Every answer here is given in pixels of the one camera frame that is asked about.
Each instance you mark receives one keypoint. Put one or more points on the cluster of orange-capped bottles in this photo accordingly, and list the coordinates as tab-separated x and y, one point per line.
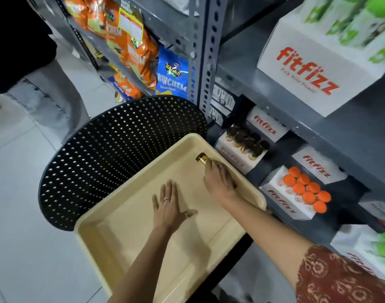
307	189

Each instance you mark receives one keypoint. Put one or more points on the person's left little finger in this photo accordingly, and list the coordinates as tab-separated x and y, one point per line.
155	202

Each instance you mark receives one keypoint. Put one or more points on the white plastic packet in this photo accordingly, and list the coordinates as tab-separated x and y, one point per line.
179	3

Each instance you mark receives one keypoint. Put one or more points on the gold-capped small bottle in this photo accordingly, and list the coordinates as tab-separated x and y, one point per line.
202	158

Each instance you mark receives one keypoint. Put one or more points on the person's right hand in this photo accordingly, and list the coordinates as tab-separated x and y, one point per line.
220	187

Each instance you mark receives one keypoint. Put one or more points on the person's left hand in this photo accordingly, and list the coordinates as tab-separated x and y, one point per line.
167	213

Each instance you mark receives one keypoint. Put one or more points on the red patterned sleeve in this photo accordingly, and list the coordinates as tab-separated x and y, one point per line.
340	277

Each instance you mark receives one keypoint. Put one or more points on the beige plastic tray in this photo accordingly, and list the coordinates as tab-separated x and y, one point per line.
138	227

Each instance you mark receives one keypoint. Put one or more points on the person's left forearm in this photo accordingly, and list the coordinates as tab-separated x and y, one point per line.
145	268

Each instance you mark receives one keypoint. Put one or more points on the orange and blue snack packet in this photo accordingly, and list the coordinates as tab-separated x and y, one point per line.
126	88

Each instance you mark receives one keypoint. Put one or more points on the black and white carton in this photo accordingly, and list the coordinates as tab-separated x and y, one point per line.
224	97
217	116

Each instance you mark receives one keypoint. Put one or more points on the large orange snack packet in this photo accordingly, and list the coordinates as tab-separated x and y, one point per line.
132	40

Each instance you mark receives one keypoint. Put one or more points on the person's left thumb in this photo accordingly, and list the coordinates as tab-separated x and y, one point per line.
189	214

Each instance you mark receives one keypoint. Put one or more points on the person's left middle finger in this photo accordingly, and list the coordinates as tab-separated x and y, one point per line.
171	189

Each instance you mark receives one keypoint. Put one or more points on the large white box red print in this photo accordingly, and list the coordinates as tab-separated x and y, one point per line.
309	63

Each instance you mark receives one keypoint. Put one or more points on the cluster of dark-capped bottles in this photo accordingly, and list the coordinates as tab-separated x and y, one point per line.
247	142

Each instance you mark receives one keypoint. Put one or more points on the person's right forearm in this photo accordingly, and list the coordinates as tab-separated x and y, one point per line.
268	233

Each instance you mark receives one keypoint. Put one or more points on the person's right thumb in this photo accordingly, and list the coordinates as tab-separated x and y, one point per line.
206	176

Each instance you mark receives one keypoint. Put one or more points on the grey metal shelf rack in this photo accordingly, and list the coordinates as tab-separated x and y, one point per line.
347	132
176	25

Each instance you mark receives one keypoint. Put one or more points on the small white box red print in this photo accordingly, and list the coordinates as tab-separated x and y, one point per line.
377	209
318	165
266	124

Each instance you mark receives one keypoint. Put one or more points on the black perforated round table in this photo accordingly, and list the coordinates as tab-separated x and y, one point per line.
107	148

